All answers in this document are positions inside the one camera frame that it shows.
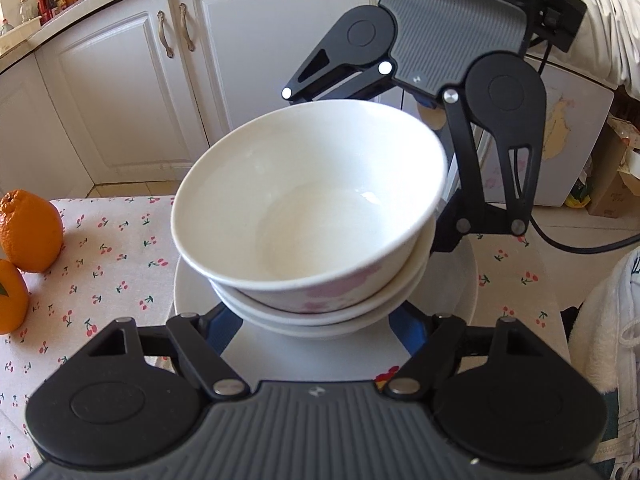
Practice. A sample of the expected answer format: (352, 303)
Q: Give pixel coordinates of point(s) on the white plastic tray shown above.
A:
(20, 32)

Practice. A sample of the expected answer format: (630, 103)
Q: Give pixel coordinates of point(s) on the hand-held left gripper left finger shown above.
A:
(220, 321)

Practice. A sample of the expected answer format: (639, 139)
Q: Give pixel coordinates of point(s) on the large white flowered plate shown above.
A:
(466, 280)

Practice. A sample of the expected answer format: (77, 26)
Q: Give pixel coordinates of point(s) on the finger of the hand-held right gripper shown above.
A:
(475, 170)
(350, 82)

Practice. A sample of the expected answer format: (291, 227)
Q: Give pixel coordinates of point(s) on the red bottle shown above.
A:
(46, 5)

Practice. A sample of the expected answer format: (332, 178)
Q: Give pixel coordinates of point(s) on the cherry print tablecloth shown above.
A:
(100, 285)

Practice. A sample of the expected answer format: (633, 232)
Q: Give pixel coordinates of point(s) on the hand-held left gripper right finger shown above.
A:
(407, 329)

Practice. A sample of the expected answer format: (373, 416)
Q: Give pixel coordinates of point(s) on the person's right forearm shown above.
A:
(610, 30)

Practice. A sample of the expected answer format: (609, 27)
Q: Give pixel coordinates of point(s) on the white bowl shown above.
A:
(350, 331)
(417, 260)
(300, 200)

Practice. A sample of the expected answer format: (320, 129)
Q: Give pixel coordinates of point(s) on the white appliance with sticker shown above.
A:
(575, 135)

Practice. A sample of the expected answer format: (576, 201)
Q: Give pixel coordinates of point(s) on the cardboard box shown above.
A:
(610, 185)

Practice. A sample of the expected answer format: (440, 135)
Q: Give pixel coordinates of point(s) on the orange with leaf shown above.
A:
(12, 300)

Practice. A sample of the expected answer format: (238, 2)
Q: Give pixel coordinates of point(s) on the clear bottle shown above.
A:
(26, 9)

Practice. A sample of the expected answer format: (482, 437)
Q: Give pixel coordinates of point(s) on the white kitchen cabinet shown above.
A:
(125, 85)

